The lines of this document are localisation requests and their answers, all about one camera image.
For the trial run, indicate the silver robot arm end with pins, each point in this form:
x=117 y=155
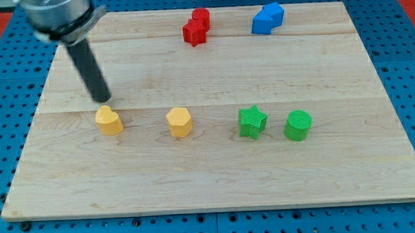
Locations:
x=68 y=21

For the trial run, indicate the light wooden board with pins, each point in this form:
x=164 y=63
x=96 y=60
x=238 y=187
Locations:
x=356 y=151

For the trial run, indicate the yellow hexagon block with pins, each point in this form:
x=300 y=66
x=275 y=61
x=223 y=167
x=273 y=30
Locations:
x=179 y=121

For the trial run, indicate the green star block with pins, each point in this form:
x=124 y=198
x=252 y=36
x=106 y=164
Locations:
x=252 y=122

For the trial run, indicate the red star block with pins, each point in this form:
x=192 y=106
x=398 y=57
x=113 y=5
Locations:
x=194 y=32

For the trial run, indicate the green cylinder block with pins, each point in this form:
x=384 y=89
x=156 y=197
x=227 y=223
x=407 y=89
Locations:
x=298 y=124

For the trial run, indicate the yellow heart block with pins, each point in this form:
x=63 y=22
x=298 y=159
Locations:
x=108 y=121

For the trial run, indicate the red cylinder block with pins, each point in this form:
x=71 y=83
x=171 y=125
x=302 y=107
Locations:
x=202 y=15

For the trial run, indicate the blue cube block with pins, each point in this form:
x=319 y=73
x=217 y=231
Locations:
x=276 y=12

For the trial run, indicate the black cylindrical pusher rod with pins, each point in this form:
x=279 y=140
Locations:
x=84 y=60

